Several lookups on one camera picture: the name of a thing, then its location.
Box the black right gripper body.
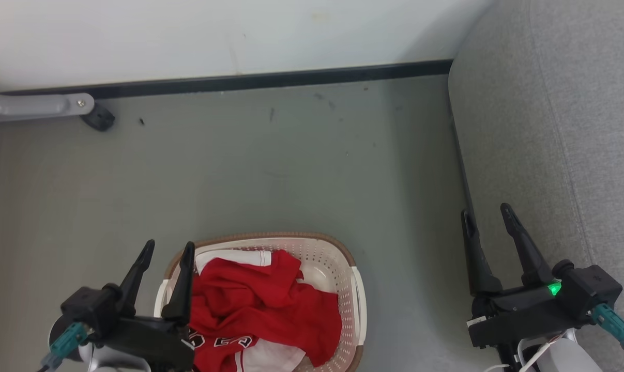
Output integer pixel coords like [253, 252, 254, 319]
[467, 260, 622, 348]

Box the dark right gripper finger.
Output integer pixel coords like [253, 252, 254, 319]
[461, 209, 503, 297]
[500, 203, 553, 288]

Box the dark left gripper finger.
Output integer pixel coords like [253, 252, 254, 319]
[116, 239, 156, 317]
[162, 241, 196, 324]

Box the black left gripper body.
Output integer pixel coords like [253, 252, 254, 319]
[61, 284, 196, 372]

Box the red white sports jersey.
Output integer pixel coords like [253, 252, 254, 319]
[188, 250, 342, 372]

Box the white perforated laundry basket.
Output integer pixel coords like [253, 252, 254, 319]
[154, 232, 368, 372]

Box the grey fabric sofa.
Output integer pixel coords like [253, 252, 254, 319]
[448, 0, 624, 372]

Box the black rubber foot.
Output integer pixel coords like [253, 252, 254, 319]
[80, 103, 116, 132]

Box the grey metal bar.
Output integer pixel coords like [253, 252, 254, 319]
[0, 92, 95, 123]

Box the black baseboard strip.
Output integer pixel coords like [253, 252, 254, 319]
[0, 59, 453, 100]

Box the thin white cable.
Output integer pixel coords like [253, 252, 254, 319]
[483, 333, 568, 372]

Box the cable with teal connector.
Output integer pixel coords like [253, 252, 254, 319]
[39, 323, 90, 372]
[592, 304, 624, 372]

